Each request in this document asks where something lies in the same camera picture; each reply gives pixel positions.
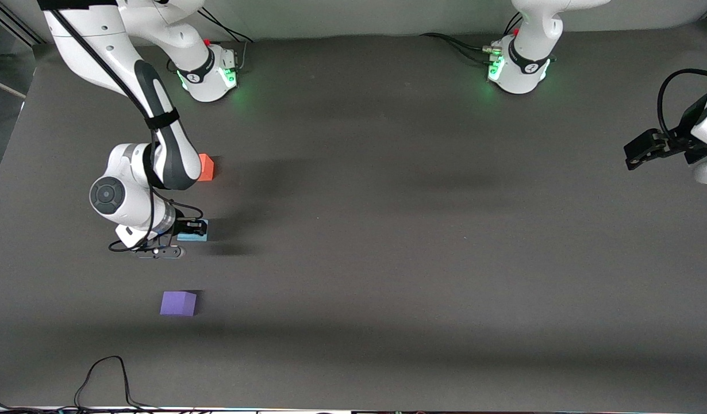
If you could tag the purple foam block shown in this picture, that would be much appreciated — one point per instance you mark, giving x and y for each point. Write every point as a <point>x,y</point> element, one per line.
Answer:
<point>177,304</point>

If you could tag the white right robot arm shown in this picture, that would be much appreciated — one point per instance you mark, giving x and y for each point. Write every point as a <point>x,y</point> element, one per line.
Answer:
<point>100,46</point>

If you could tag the thin pale rod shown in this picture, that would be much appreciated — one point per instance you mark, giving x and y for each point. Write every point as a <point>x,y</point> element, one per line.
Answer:
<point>6,87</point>

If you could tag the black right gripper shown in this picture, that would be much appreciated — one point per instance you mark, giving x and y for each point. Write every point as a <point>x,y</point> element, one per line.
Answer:
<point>183,227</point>

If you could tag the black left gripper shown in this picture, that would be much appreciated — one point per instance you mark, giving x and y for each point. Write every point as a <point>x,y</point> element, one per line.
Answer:
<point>677,144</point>

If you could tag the dark grey table mat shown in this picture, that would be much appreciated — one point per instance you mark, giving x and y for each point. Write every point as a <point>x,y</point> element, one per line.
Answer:
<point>353,322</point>

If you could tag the orange foam block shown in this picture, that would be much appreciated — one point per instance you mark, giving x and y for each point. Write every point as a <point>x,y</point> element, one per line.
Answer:
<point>207,168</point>

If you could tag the light blue foam block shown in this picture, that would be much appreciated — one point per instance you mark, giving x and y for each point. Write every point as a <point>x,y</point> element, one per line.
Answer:
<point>192,238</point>

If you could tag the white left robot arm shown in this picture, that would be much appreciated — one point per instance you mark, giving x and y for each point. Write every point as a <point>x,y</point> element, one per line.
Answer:
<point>526,52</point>

